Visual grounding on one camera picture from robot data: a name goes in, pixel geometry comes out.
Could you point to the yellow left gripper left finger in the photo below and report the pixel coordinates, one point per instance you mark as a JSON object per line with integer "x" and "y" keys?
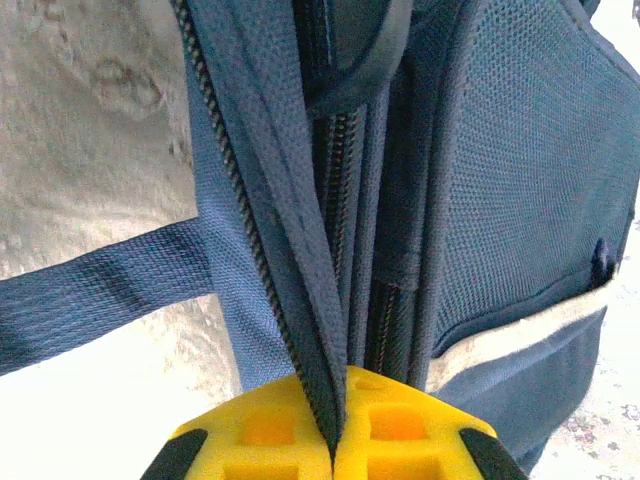
{"x": 250, "y": 440}

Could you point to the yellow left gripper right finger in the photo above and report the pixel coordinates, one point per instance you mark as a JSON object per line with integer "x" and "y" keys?
{"x": 410, "y": 435}

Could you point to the navy blue student backpack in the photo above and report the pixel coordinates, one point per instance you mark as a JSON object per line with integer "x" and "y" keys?
{"x": 500, "y": 175}

